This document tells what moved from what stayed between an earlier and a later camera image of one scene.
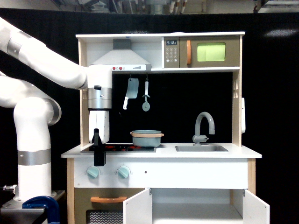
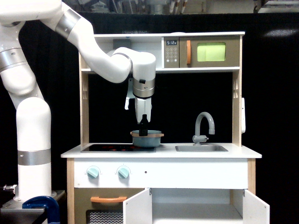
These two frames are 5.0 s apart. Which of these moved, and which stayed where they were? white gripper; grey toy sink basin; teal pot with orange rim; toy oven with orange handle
Moved: white gripper
Stayed: teal pot with orange rim; grey toy sink basin; toy oven with orange handle
